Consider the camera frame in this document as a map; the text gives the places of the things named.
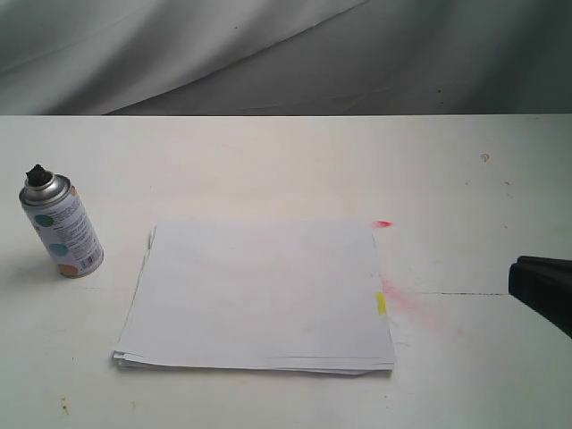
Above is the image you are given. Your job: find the white backdrop cloth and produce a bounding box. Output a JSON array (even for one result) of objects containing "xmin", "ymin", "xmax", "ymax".
[{"xmin": 1, "ymin": 1, "xmax": 571, "ymax": 115}]

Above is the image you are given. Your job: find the white spray paint can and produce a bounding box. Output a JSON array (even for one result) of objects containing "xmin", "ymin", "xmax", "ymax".
[{"xmin": 19, "ymin": 164, "xmax": 105, "ymax": 278}]

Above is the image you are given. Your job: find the stack of white paper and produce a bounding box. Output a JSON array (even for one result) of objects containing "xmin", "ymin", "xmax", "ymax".
[{"xmin": 114, "ymin": 220, "xmax": 395, "ymax": 374}]

